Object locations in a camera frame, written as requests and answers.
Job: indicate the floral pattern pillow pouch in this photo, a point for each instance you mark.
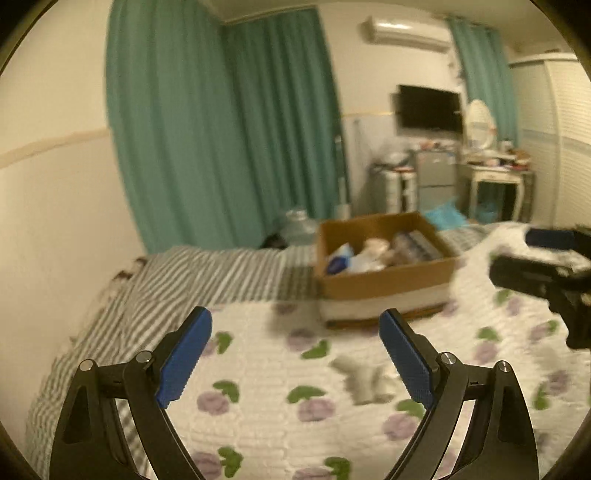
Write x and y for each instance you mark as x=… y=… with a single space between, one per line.
x=414 y=248

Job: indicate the white air conditioner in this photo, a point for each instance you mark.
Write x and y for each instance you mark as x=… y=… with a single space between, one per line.
x=408 y=34

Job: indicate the teal curtain by wardrobe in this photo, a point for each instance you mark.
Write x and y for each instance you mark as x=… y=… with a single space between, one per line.
x=487 y=73

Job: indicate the grey checked blanket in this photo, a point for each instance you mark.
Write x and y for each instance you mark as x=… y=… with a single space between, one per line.
x=263 y=402

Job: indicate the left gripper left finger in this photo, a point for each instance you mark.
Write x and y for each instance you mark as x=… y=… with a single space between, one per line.
x=89 y=441

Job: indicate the light blue knit sock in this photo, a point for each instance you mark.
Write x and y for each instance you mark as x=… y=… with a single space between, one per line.
x=342 y=260

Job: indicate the grey white sock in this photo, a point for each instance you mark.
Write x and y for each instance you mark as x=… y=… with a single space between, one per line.
x=367 y=384

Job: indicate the oval vanity mirror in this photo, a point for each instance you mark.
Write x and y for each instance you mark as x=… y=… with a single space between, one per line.
x=480 y=129

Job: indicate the small silver refrigerator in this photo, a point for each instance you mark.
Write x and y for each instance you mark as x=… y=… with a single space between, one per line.
x=436 y=178

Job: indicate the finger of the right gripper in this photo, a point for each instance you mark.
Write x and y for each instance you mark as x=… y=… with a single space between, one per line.
x=553 y=239
x=530 y=277

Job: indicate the white dressing table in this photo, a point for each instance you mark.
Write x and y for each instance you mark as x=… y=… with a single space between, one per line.
x=495 y=183

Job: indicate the white wardrobe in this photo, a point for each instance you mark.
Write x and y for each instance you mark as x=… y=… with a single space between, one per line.
x=553 y=103

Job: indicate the large teal curtain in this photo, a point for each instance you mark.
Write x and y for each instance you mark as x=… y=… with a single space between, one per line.
x=220 y=130

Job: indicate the brown cardboard box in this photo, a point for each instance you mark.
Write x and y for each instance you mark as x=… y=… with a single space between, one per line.
x=356 y=300

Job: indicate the clear plastic water jug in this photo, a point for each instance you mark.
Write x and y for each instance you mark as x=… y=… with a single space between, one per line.
x=299 y=229

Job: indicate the cream lace sock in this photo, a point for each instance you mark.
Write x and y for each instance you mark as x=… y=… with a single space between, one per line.
x=373 y=257

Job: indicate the black wall television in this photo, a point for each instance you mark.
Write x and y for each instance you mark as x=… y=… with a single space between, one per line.
x=423 y=108

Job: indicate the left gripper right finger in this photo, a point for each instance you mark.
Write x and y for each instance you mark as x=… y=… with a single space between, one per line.
x=499 y=442

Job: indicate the blue plastic bag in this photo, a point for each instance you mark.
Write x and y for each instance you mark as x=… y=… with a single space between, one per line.
x=446 y=217

